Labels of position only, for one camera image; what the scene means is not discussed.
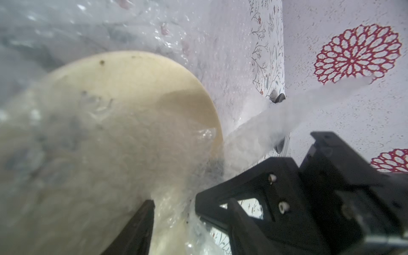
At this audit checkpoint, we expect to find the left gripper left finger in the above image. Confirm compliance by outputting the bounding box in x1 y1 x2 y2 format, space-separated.
101 200 155 255

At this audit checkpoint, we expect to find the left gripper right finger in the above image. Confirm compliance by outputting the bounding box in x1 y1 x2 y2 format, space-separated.
227 199 274 255

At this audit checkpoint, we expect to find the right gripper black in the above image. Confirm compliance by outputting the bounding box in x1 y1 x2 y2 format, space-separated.
195 132 408 255

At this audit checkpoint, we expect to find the cream plate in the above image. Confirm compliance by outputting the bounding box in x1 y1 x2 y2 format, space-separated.
1 51 223 255

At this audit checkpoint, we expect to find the floral table mat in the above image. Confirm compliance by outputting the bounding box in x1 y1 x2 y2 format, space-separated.
210 0 286 255

